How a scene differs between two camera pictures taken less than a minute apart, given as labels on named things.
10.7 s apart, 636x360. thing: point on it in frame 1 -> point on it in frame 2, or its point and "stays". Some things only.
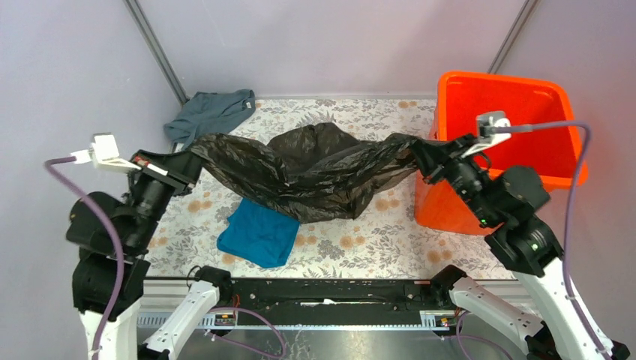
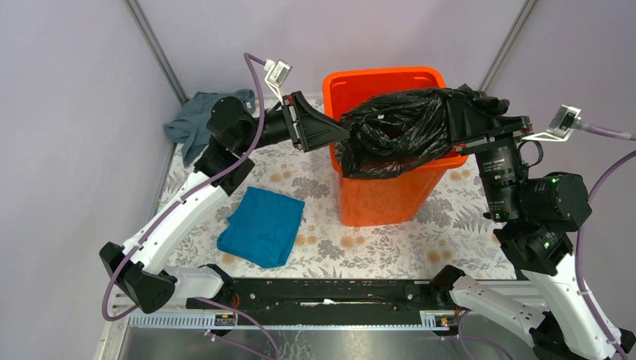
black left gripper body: x=160 y=178 -> x=292 y=119
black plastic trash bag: x=315 y=170 -> x=407 y=133
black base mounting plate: x=330 y=296 stays
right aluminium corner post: x=512 y=36 stays
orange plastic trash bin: x=460 y=98 -> x=393 y=199
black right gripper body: x=463 y=174 -> x=512 y=126
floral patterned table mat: x=387 y=246 stays
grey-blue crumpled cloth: x=208 y=112 stays
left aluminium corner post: x=136 y=13 stays
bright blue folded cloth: x=259 y=235 stays
